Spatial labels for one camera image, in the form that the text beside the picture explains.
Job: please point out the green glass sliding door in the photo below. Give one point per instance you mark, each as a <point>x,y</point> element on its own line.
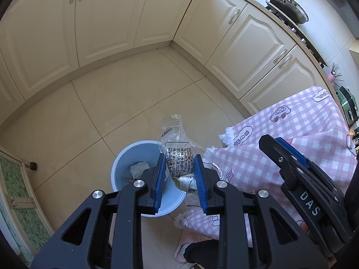
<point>19,201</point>

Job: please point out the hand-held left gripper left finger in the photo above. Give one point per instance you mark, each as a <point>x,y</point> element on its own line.
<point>158,186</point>

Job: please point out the white paper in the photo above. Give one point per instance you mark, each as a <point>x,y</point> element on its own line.
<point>137,169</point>

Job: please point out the pink checked tablecloth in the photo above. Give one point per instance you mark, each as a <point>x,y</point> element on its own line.
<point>280,117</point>

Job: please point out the clear printed plastic bag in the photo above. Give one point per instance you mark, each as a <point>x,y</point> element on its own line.
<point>179,159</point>

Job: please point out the black gas stove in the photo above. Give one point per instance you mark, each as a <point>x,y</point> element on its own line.
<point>305,37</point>

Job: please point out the blue waste bin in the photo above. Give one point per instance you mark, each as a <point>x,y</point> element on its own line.
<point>126,162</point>

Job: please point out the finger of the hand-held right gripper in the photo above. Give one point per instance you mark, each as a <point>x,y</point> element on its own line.
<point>296,152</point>
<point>277,157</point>

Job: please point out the person's black trouser leg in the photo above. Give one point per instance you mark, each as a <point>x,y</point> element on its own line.
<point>202,255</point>

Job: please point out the beige kitchen countertop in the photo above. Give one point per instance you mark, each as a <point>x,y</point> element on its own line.
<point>280,25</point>

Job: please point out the black door stop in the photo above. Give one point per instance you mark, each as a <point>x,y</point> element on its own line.
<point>33,166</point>

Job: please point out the black wok with lid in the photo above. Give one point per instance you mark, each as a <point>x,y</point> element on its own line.
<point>289,4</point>

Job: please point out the pink utensil holder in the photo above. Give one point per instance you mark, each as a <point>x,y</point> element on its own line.
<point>332,75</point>

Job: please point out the cream base cabinets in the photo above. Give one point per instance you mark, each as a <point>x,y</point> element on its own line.
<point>112,19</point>

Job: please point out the pink slipper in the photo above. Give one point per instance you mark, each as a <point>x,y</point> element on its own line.
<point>181,246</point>

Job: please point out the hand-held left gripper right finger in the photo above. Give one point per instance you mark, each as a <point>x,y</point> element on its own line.
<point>200,186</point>

